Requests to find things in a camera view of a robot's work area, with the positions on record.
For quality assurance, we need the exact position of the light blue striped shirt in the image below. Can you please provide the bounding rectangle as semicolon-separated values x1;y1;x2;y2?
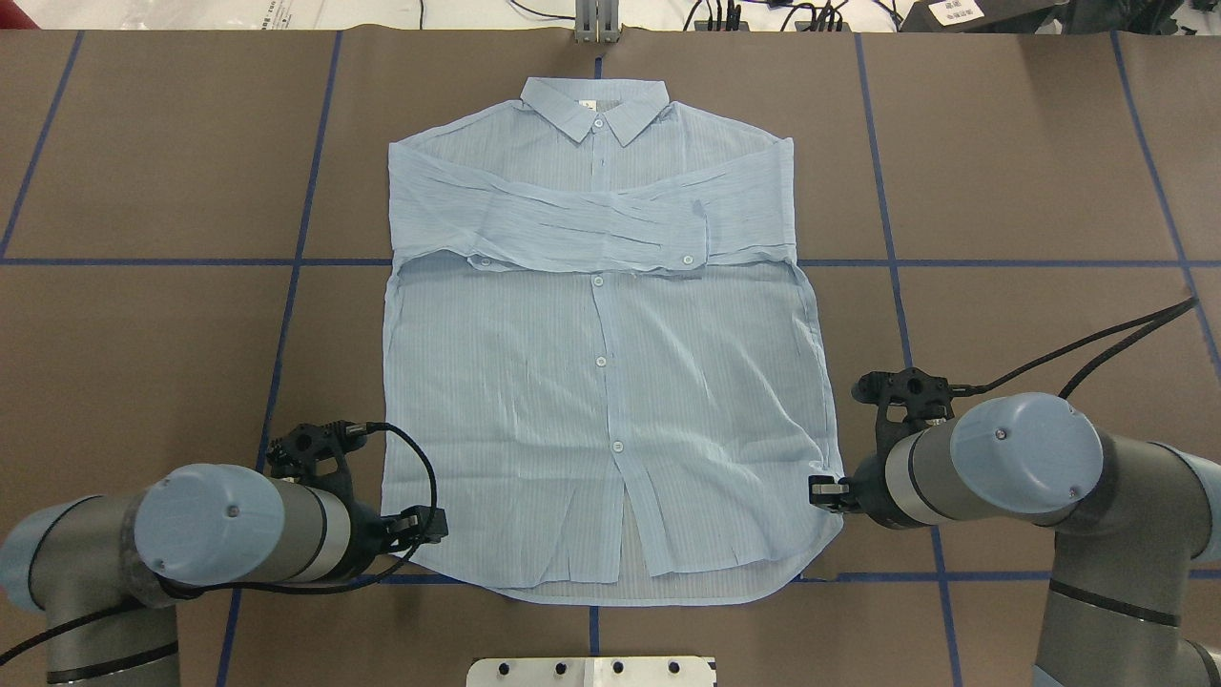
381;77;842;606

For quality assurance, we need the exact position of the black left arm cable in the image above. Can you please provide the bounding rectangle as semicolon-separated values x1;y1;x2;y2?
0;422;440;669

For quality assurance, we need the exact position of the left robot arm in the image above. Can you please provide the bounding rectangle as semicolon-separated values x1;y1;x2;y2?
2;421;448;686

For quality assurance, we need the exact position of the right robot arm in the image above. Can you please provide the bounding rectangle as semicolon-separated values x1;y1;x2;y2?
808;369;1220;686

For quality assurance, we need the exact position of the aluminium frame post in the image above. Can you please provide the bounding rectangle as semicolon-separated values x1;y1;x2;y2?
574;0;621;45

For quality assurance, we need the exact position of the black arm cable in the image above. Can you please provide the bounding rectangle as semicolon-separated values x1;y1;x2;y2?
949;297;1201;401
0;422;440;669

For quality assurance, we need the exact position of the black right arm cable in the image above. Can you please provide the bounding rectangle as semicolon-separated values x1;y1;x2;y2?
949;297;1201;401

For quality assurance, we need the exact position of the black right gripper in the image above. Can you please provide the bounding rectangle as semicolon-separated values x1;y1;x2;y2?
808;369;954;521

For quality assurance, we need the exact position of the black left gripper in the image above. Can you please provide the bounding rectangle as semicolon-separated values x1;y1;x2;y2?
265;422;449;564

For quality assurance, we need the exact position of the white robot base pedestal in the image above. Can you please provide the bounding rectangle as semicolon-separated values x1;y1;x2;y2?
466;656;718;686

